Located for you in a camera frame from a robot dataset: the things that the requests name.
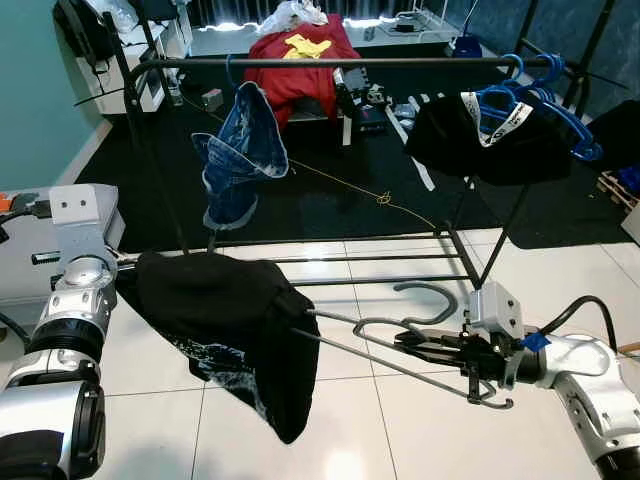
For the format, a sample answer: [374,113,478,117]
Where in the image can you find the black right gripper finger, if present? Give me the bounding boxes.
[393,325,468,348]
[401,346,470,368]

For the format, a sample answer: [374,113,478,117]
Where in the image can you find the grey wire hanger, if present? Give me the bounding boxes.
[288,282,516,409]

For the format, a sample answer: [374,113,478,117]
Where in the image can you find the black printed t-shirt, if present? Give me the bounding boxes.
[115,250,321,446]

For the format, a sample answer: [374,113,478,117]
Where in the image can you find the blue plastic hanger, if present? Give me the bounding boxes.
[470,55,546,131]
[222,52,263,111]
[530,52,606,161]
[500,52,596,161]

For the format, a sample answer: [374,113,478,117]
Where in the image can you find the grey cushioned bench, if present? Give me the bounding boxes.
[0,185,126,331]

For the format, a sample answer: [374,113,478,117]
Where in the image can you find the orange and black tool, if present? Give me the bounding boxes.
[0,190,51,219]

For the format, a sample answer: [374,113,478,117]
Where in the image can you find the wooden pallet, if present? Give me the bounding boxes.
[598,165,640,213]

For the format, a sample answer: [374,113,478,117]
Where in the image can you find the long white floor bar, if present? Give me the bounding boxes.
[395,100,438,193]

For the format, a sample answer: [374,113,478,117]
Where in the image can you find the black floor mat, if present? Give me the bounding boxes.
[75,40,640,251]

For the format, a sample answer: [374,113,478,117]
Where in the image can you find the blue denim shorts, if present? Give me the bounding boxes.
[190,82,291,231]

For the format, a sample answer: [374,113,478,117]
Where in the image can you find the white shelf unit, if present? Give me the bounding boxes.
[85,0,191,113]

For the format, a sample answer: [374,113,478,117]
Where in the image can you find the black shirt with white label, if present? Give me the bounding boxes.
[405,88,581,186]

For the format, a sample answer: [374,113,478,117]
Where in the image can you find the black flat box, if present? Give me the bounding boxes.
[360,105,396,131]

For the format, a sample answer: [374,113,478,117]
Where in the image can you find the black backpack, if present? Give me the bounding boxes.
[55,0,119,66]

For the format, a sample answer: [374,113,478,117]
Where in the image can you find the red cloth with yellow star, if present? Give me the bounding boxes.
[245,28,361,129]

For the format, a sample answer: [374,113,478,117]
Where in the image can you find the black mechanical device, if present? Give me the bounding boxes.
[335,65,366,116]

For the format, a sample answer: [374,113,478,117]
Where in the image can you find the black metal clothes rack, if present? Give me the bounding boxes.
[100,0,640,291]

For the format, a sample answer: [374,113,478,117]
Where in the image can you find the blue floor mop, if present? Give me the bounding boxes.
[450,0,486,56]

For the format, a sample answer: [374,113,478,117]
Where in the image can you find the white plastic bag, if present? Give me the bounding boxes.
[260,0,329,36]

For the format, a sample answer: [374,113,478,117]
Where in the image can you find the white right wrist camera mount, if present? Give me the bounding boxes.
[465,282,529,391]

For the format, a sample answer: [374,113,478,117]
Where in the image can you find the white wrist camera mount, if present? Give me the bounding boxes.
[465,282,529,391]
[48,185,126,266]

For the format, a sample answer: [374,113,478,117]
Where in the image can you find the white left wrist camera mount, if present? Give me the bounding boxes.
[48,185,126,266]

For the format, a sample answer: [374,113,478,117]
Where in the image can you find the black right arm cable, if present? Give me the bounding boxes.
[540,295,621,346]

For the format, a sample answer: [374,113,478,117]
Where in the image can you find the thin yellow cord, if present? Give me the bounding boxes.
[285,155,441,231]

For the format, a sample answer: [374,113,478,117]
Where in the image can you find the white frame table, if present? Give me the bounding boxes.
[290,95,401,147]

